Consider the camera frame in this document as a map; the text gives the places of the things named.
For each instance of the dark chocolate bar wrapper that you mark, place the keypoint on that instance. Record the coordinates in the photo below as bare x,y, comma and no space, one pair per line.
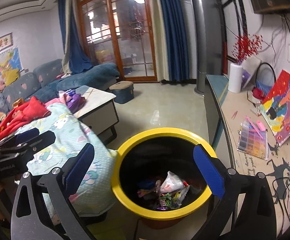
157,187

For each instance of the purple cloth pile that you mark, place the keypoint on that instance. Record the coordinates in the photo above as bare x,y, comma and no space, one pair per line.
74,100

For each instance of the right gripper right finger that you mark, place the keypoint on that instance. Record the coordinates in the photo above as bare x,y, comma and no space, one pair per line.
226,184

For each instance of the Hello Kitty patterned blanket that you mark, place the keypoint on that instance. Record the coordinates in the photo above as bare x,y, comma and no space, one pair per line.
94,195

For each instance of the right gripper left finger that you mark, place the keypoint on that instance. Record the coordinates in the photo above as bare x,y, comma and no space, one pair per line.
61,183

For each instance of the red blanket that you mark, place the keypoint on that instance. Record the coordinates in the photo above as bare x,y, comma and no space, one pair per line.
23,115

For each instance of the wooden glass sliding door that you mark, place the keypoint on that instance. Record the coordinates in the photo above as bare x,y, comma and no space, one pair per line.
119,31

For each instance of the china map poster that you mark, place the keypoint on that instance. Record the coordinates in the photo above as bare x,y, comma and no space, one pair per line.
10,64

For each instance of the colourful painting canvas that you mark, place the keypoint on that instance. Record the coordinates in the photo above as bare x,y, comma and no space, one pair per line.
275,108

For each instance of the green purple wrapper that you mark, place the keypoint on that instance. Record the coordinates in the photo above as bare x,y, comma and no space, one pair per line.
166,200

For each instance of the colourful bead box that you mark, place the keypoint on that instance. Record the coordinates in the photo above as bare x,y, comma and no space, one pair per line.
252,140

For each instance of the white ribbed vase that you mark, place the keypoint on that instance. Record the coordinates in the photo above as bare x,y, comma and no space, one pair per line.
235,78

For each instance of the white coffee table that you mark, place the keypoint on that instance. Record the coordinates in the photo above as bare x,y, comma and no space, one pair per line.
98,113

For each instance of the yellow white snack bag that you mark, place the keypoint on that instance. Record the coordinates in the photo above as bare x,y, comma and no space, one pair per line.
180,195

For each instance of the grey tower air conditioner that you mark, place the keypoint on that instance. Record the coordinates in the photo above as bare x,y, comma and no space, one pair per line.
208,39

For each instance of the yellow rimmed black trash bin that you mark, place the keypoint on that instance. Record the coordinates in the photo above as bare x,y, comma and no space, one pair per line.
149,156

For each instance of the blue curtain right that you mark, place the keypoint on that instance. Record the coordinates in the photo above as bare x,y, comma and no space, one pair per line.
176,40

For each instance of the clear white plastic bag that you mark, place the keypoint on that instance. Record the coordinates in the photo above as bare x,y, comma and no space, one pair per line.
172,183

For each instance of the blue curtain left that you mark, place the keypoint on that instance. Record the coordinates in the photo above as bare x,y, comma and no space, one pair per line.
75,60

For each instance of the blue curtain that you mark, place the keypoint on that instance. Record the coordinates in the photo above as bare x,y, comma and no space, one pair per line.
75,60
176,40

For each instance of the blue round ottoman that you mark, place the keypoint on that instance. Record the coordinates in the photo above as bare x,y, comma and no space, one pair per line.
123,91

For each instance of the grey blue sofa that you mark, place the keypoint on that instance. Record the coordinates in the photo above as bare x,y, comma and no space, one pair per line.
45,86

